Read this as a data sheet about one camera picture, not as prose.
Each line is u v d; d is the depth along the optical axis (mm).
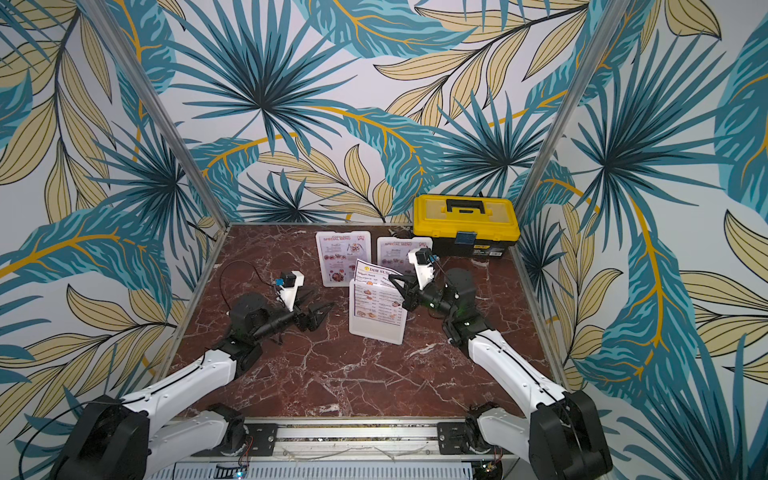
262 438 733
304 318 703
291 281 681
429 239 879
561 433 396
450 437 735
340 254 934
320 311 713
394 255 919
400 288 741
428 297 678
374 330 864
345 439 747
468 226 987
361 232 899
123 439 400
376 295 798
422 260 650
